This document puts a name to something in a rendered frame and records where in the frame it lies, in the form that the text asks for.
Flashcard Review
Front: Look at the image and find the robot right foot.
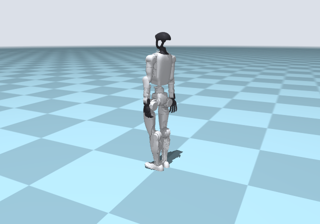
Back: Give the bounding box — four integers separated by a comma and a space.
160, 160, 170, 168

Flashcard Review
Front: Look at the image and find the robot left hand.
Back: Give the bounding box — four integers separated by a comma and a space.
143, 98, 154, 118

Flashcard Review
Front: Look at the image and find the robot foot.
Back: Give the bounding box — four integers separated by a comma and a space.
160, 160, 170, 168
145, 162, 164, 172

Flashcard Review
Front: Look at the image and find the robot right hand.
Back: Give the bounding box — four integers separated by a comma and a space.
169, 94, 177, 113

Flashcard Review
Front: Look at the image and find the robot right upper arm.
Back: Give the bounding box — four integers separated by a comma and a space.
169, 55, 176, 81

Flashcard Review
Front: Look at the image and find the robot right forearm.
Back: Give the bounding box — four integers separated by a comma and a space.
168, 78, 175, 98

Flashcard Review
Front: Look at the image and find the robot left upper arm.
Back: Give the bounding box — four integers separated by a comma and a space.
145, 54, 157, 83

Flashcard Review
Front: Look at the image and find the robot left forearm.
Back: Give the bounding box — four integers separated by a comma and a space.
142, 76, 151, 104

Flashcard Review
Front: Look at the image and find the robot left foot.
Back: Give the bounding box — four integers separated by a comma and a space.
145, 162, 164, 172

